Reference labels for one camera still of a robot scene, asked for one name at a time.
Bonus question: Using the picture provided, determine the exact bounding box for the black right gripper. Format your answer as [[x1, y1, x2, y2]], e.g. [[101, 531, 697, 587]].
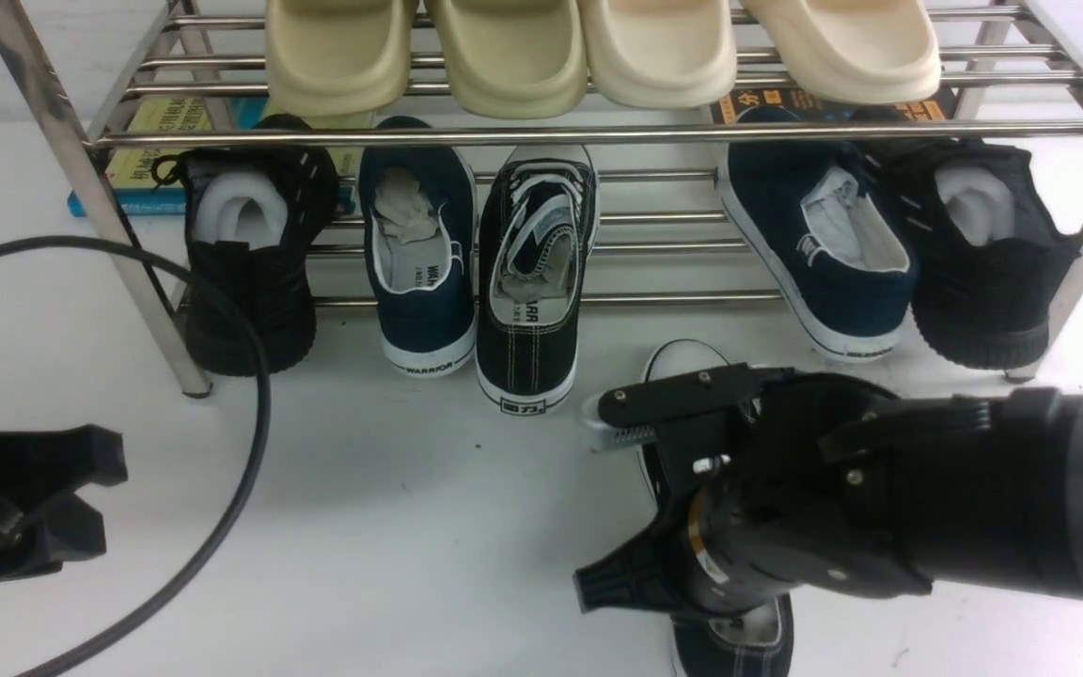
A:
[[574, 363, 932, 617]]

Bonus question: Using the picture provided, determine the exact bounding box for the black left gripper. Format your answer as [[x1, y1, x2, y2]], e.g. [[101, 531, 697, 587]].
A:
[[0, 425, 128, 583]]

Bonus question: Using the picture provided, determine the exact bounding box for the black canvas sneaker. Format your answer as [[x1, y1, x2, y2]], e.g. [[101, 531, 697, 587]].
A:
[[643, 338, 795, 676], [477, 145, 601, 417]]

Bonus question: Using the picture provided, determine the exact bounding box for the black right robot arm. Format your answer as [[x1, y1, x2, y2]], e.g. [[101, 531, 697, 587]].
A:
[[574, 363, 1083, 620]]

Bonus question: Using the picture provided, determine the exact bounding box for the stainless steel shoe rack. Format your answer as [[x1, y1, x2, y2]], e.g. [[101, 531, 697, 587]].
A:
[[0, 1, 1083, 399]]

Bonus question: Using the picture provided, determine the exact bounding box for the navy canvas shoe right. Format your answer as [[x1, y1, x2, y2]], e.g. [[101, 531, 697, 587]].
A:
[[714, 140, 918, 363]]

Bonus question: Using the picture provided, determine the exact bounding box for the navy canvas shoe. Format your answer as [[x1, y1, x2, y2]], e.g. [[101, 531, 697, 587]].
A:
[[356, 145, 479, 378], [714, 140, 918, 363]]

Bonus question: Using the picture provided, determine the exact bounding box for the black knit sneaker left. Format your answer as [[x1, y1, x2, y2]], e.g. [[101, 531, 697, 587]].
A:
[[151, 143, 340, 373]]

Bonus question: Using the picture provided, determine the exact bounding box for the black knit sneaker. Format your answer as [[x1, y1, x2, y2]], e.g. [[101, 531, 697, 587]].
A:
[[856, 136, 1079, 372], [151, 143, 340, 373]]

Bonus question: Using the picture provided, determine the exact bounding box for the yellow and blue book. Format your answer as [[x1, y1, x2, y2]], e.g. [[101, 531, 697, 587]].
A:
[[68, 95, 378, 219]]

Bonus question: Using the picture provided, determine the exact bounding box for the navy canvas shoe left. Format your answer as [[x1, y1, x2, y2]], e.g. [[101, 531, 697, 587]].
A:
[[356, 145, 479, 378]]

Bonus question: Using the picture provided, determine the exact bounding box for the black knit sneaker right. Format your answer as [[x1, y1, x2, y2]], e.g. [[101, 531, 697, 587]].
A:
[[856, 136, 1079, 372]]

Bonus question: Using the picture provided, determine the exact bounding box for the cream slipper left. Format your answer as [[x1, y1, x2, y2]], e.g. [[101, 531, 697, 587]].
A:
[[577, 1, 738, 110]]

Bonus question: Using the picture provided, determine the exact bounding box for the cream slipper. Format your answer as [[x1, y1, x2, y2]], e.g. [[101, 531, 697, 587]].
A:
[[743, 1, 942, 104], [577, 1, 738, 110]]

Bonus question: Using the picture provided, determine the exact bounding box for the olive green slipper right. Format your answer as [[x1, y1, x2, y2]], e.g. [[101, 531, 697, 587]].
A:
[[425, 1, 588, 120]]

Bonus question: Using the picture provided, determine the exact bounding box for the olive green slipper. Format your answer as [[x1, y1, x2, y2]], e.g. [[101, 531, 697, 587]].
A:
[[265, 1, 418, 118], [425, 1, 588, 120]]

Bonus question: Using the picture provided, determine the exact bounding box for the cream slipper right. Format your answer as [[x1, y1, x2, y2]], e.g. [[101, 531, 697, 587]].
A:
[[743, 1, 942, 104]]

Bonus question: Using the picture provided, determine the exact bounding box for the olive green slipper left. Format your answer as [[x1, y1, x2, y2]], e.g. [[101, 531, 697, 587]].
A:
[[265, 1, 418, 118]]

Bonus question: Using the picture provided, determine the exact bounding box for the black cable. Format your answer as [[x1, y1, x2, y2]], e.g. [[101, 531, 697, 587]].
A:
[[0, 235, 273, 677]]

